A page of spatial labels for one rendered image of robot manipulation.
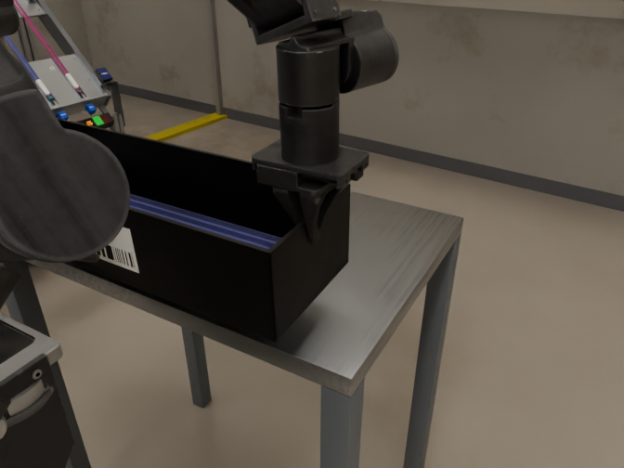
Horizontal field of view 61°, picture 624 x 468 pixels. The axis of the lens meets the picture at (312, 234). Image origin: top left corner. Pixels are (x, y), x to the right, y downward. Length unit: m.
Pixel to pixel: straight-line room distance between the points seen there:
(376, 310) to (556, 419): 1.14
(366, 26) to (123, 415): 1.42
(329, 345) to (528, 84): 2.52
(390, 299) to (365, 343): 0.10
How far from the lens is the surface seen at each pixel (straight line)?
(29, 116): 0.34
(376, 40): 0.54
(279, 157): 0.53
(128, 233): 0.63
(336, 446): 0.71
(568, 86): 3.01
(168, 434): 1.66
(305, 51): 0.48
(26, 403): 0.57
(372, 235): 0.88
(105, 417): 1.75
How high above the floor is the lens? 1.24
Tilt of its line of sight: 30 degrees down
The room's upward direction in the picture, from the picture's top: straight up
